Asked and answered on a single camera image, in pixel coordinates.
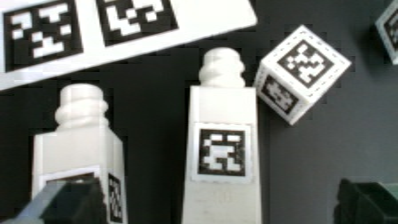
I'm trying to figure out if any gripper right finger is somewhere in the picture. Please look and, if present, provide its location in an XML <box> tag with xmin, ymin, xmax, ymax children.
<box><xmin>334</xmin><ymin>179</ymin><xmax>398</xmax><ymax>224</ymax></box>

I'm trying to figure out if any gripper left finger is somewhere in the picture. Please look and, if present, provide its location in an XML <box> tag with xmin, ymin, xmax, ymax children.
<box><xmin>10</xmin><ymin>178</ymin><xmax>108</xmax><ymax>224</ymax></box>

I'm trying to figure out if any white chair leg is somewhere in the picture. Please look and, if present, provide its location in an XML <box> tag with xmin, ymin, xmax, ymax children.
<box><xmin>32</xmin><ymin>84</ymin><xmax>127</xmax><ymax>224</ymax></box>
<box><xmin>181</xmin><ymin>47</ymin><xmax>261</xmax><ymax>224</ymax></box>

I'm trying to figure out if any white tagged cube near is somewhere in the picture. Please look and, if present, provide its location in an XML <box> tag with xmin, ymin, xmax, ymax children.
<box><xmin>254</xmin><ymin>25</ymin><xmax>351</xmax><ymax>125</ymax></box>

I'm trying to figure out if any white tagged cube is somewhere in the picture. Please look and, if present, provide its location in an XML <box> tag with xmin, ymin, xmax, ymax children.
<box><xmin>374</xmin><ymin>0</ymin><xmax>398</xmax><ymax>65</ymax></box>
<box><xmin>254</xmin><ymin>25</ymin><xmax>351</xmax><ymax>125</ymax></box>

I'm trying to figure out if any white tag plate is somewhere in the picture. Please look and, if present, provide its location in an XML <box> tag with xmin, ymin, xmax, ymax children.
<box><xmin>0</xmin><ymin>0</ymin><xmax>257</xmax><ymax>91</ymax></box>

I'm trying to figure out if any white tagged cube far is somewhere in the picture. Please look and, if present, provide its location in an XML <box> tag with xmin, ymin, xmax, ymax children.
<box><xmin>374</xmin><ymin>0</ymin><xmax>398</xmax><ymax>65</ymax></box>

